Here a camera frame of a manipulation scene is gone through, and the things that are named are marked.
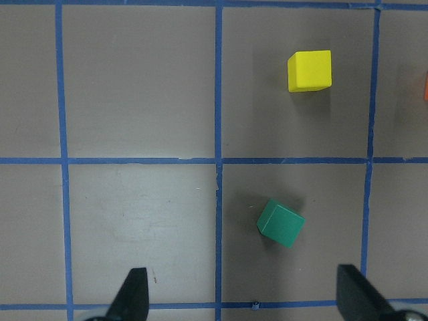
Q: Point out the orange wooden block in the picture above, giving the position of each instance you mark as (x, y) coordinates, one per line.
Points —
(425, 92)

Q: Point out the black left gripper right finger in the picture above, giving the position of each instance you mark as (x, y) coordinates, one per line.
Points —
(358, 299)

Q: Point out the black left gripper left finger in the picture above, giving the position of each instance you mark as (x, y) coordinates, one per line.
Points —
(131, 301)

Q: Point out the green wooden block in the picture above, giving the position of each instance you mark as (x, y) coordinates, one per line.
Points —
(280, 223)

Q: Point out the yellow wooden block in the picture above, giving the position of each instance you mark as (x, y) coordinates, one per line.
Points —
(309, 71)

